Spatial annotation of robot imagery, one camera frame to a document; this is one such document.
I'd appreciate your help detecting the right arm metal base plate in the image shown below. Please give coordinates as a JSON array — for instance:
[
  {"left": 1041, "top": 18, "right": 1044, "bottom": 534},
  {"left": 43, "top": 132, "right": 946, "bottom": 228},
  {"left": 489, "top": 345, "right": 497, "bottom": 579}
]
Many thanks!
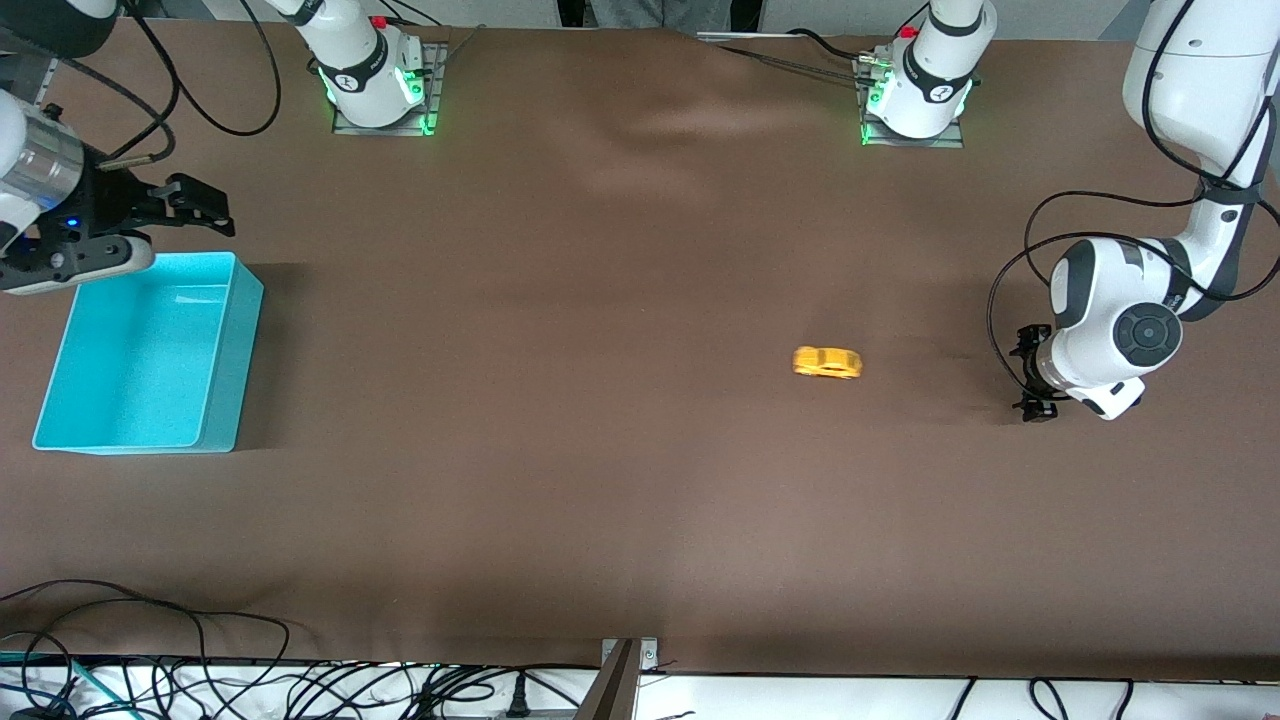
[{"left": 332, "top": 42, "right": 446, "bottom": 137}]

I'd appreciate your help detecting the turquoise plastic bin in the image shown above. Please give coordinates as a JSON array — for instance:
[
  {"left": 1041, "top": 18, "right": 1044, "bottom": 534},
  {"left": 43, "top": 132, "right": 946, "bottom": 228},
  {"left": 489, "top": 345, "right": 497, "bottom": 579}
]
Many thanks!
[{"left": 32, "top": 251, "right": 265, "bottom": 456}]

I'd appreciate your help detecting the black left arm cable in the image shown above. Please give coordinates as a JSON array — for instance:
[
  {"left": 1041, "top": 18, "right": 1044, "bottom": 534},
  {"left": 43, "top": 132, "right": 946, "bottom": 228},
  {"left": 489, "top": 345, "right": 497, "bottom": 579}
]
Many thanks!
[{"left": 987, "top": 0, "right": 1280, "bottom": 401}]

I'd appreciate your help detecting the black base supply cable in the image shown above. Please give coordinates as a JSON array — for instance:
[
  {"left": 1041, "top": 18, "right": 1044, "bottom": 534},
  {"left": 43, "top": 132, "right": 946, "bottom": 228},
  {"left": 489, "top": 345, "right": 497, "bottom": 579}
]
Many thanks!
[
  {"left": 385, "top": 0, "right": 486, "bottom": 76},
  {"left": 700, "top": 28, "right": 901, "bottom": 86}
]

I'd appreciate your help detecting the teal floor cable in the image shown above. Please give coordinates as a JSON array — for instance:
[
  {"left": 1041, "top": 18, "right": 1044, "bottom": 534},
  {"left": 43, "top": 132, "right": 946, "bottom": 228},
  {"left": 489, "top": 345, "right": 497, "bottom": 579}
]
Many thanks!
[{"left": 0, "top": 650, "right": 106, "bottom": 706}]

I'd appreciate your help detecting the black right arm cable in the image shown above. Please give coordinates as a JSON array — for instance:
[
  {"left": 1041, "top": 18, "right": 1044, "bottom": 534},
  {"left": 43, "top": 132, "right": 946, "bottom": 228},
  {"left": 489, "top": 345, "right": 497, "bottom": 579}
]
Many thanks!
[{"left": 60, "top": 0, "right": 283, "bottom": 166}]

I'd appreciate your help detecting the yellow beetle toy car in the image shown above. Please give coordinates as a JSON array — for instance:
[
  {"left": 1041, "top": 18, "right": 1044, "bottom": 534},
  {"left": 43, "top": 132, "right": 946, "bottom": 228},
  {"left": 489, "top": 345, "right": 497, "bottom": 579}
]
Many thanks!
[{"left": 793, "top": 346, "right": 863, "bottom": 380}]

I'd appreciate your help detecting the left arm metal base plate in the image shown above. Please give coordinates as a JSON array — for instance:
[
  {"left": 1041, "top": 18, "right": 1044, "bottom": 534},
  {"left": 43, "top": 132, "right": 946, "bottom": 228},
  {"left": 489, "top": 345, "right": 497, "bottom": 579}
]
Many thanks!
[{"left": 858, "top": 55, "right": 966, "bottom": 149}]

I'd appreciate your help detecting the grey camera mount beam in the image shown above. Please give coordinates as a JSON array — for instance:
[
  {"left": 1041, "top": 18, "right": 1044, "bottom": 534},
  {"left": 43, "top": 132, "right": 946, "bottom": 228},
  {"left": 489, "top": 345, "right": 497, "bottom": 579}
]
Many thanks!
[{"left": 576, "top": 640, "right": 641, "bottom": 720}]

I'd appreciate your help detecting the silver table clamp bracket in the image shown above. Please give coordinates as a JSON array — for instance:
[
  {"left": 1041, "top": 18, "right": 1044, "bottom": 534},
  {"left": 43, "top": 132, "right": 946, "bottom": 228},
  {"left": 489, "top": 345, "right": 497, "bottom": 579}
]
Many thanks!
[{"left": 600, "top": 638, "right": 661, "bottom": 673}]

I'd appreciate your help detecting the person in grey trousers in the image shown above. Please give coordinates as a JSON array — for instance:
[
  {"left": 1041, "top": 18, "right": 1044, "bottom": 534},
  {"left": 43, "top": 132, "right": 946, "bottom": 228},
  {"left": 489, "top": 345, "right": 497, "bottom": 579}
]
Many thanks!
[{"left": 590, "top": 0, "right": 736, "bottom": 31}]

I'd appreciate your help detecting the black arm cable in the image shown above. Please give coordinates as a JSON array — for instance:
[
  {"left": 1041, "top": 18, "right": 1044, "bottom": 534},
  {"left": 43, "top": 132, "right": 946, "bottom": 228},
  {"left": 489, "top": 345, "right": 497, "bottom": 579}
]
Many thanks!
[
  {"left": 987, "top": 0, "right": 1280, "bottom": 401},
  {"left": 60, "top": 0, "right": 283, "bottom": 166}
]

